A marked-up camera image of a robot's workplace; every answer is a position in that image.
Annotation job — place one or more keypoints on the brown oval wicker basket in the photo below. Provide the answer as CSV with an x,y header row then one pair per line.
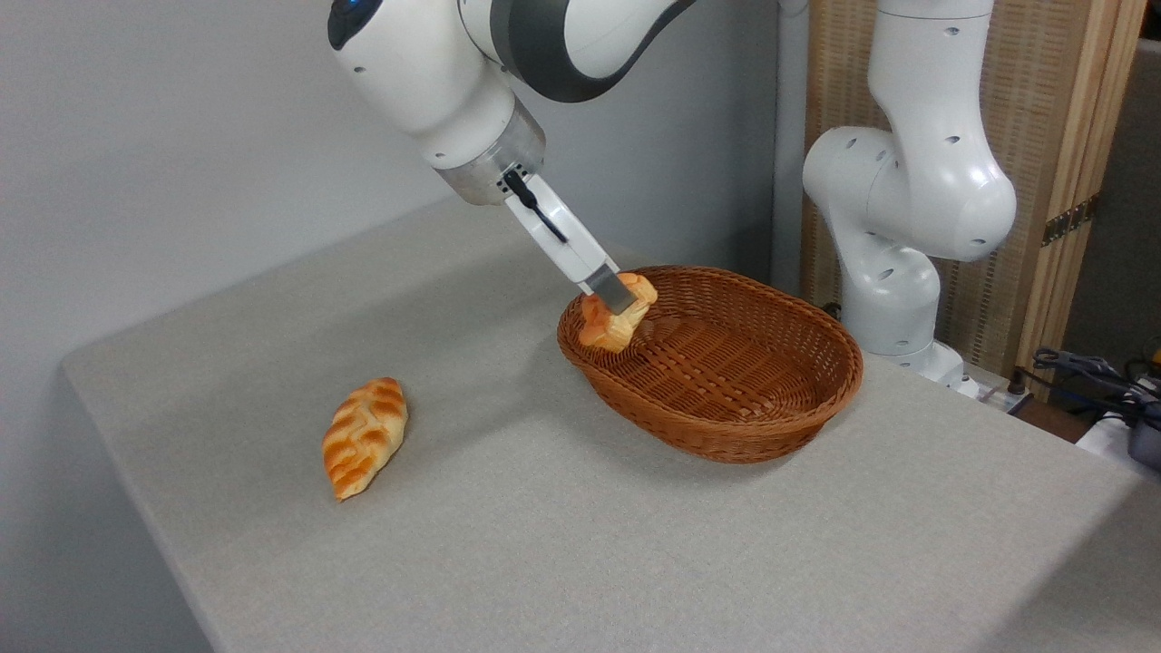
x,y
744,381

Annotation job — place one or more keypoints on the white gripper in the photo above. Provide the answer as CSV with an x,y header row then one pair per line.
x,y
567,238

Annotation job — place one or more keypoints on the white power strip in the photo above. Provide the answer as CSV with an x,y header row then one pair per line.
x,y
998,394

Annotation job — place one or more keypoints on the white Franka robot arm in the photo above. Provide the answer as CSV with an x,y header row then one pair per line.
x,y
916,199

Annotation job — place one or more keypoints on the round orange bread roll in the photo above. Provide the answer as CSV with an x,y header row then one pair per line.
x,y
602,332

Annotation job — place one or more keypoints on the brass screen hinge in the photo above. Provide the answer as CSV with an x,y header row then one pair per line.
x,y
1070,220

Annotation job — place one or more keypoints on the long braided bread loaf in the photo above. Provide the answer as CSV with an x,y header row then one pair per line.
x,y
363,437

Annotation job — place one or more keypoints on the grey tablecloth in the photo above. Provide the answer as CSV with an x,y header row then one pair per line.
x,y
635,544

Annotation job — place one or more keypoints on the wooden woven folding screen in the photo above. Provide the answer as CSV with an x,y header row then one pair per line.
x,y
1025,109

